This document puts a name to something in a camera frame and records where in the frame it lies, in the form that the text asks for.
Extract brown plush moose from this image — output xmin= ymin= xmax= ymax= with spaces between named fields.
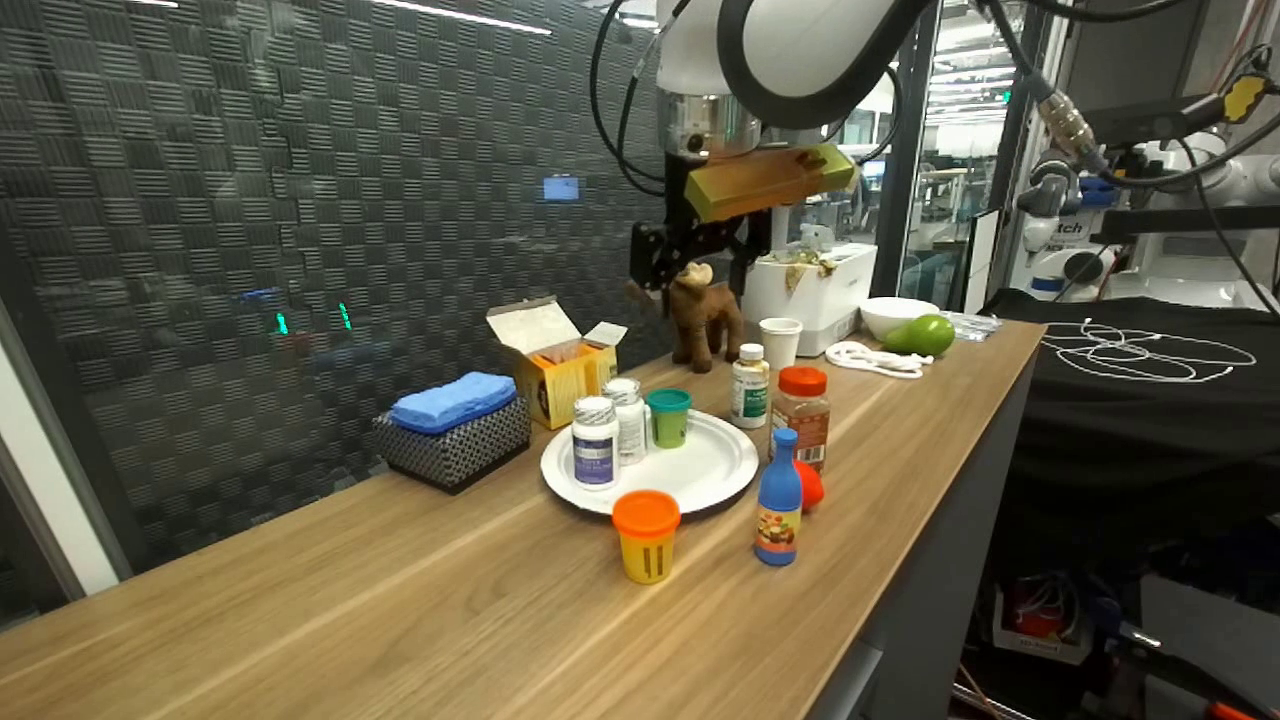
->
xmin=660 ymin=255 xmax=750 ymax=375

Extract blue sponge on grey box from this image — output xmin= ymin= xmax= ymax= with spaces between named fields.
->
xmin=374 ymin=395 xmax=537 ymax=495

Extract red toy strawberry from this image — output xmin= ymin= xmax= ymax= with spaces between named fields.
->
xmin=791 ymin=455 xmax=827 ymax=517

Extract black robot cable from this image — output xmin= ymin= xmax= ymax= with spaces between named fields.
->
xmin=584 ymin=0 xmax=697 ymax=206

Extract grey cable metal connector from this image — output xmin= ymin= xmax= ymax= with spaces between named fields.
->
xmin=976 ymin=0 xmax=1138 ymax=176

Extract white pill bottle plain label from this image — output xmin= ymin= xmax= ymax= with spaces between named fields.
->
xmin=603 ymin=375 xmax=655 ymax=466

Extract yellow tub orange lid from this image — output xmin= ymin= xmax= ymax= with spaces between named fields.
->
xmin=607 ymin=489 xmax=690 ymax=590

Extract red white box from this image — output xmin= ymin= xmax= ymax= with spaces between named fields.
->
xmin=993 ymin=573 xmax=1093 ymax=664

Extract blue toy bottle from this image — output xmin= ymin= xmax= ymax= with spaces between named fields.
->
xmin=751 ymin=424 xmax=807 ymax=573

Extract black table cover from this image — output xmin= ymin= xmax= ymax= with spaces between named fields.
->
xmin=986 ymin=283 xmax=1280 ymax=535

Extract white planter appliance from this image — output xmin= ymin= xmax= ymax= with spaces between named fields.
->
xmin=739 ymin=241 xmax=881 ymax=360

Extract yellow plug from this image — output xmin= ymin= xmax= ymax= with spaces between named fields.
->
xmin=1216 ymin=72 xmax=1271 ymax=134

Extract white pill bottle blue label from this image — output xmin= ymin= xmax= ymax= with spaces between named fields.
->
xmin=568 ymin=394 xmax=621 ymax=489

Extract black monitor panel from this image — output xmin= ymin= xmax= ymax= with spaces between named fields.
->
xmin=1065 ymin=0 xmax=1206 ymax=144

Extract spice jar red lid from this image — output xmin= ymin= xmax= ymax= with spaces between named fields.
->
xmin=778 ymin=365 xmax=832 ymax=474

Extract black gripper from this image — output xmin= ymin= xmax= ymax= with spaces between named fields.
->
xmin=629 ymin=150 xmax=778 ymax=294

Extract white paper plate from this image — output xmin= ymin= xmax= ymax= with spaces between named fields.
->
xmin=537 ymin=406 xmax=766 ymax=523

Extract dried brown leaves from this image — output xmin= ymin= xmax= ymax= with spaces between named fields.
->
xmin=772 ymin=235 xmax=839 ymax=297

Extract white rope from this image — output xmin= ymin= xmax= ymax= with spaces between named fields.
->
xmin=824 ymin=335 xmax=932 ymax=385

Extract black metal post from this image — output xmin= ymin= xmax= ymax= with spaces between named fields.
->
xmin=872 ymin=64 xmax=945 ymax=302

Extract white paper cup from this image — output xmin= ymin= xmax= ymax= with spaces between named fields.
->
xmin=757 ymin=311 xmax=807 ymax=375

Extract green tub teal lid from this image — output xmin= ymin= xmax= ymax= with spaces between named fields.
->
xmin=643 ymin=385 xmax=697 ymax=451

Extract clear plastic bag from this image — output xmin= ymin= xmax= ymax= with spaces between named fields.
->
xmin=938 ymin=309 xmax=1005 ymax=343

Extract white bowl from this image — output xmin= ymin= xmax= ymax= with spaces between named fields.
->
xmin=858 ymin=294 xmax=945 ymax=343

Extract white pill bottle green label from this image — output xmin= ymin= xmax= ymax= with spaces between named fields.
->
xmin=728 ymin=341 xmax=778 ymax=432

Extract open yellow cardboard box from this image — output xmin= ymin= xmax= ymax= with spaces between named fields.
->
xmin=483 ymin=294 xmax=633 ymax=432

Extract blue folded cloth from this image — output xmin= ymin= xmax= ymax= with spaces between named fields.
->
xmin=389 ymin=367 xmax=520 ymax=442

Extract thin white cable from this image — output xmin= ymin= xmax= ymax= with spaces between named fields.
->
xmin=1040 ymin=317 xmax=1262 ymax=394

